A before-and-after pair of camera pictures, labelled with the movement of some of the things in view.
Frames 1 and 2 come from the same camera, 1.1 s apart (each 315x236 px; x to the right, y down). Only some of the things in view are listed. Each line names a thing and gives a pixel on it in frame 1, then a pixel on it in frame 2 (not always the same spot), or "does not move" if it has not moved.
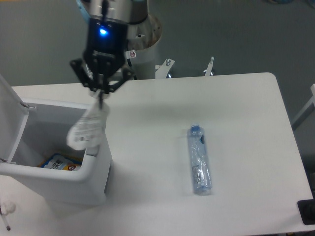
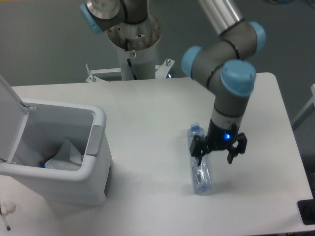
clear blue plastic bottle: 201,170 does not move
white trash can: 45,163 does not move
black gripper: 105,54 -> 218,138
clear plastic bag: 89,131 -> 68,159
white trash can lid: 13,116 does not move
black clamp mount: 306,210 does not move
